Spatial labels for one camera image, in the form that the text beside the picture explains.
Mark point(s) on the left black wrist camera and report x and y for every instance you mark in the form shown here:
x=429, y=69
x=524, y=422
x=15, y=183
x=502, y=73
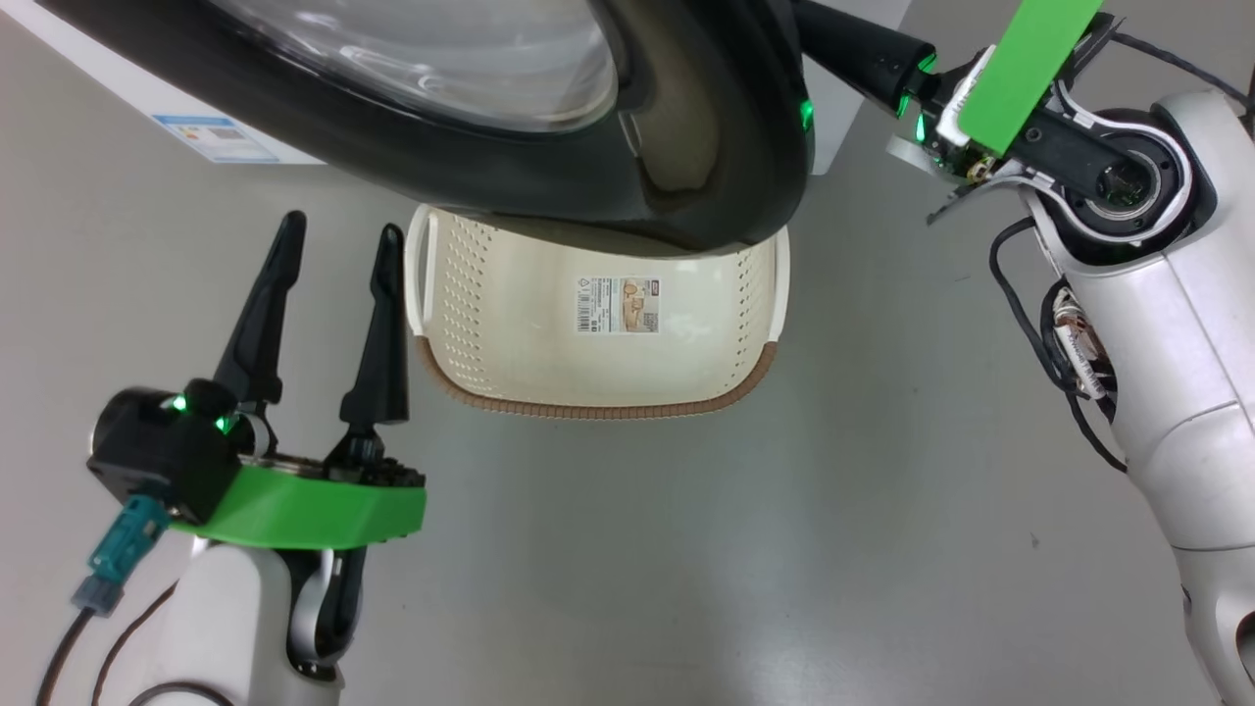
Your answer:
x=157, y=451

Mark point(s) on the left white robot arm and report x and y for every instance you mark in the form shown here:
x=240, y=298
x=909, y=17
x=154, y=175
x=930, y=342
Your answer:
x=225, y=618

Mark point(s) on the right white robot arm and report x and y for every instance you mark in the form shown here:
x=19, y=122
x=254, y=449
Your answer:
x=1177, y=392

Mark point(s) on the cream perforated laundry basket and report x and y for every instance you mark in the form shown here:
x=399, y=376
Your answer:
x=588, y=363

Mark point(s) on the black round glass washer door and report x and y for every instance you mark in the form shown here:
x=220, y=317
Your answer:
x=686, y=127

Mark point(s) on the blue energy label sticker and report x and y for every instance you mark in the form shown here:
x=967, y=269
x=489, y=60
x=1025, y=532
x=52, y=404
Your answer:
x=216, y=139

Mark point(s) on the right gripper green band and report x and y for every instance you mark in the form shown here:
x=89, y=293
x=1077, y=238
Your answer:
x=1029, y=69

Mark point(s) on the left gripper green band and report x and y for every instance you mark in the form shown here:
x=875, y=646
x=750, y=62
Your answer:
x=304, y=515

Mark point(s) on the paper label inside basket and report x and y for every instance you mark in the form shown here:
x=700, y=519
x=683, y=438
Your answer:
x=618, y=304

